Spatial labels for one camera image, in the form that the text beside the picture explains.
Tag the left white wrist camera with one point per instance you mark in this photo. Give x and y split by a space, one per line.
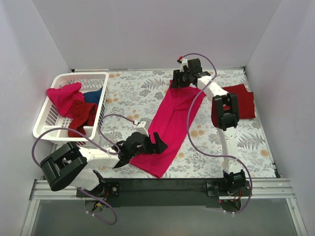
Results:
142 127

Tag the dark red crumpled t shirt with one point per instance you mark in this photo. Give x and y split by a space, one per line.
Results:
83 114

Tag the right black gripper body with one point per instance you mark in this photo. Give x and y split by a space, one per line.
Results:
177 78

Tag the bright pink t shirt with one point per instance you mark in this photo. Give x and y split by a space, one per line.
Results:
170 122

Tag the pink t shirt in basket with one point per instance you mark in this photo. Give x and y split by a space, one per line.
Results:
64 97

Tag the aluminium frame rail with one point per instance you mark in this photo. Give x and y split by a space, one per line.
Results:
263 188

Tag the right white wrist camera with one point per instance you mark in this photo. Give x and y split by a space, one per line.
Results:
183 62

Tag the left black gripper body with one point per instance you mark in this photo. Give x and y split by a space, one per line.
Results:
151 144

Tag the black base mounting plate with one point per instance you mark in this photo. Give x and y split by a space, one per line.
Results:
152 192

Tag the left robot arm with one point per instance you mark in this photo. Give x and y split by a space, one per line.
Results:
72 165

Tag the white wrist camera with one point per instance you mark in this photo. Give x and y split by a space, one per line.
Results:
183 62
142 127

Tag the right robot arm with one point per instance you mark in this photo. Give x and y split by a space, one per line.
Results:
234 177

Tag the blue t shirt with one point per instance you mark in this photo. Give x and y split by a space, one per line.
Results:
93 96

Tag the white plastic laundry basket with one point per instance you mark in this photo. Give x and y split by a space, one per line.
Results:
49 117

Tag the folded dark red t shirt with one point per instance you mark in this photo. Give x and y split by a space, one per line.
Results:
242 100

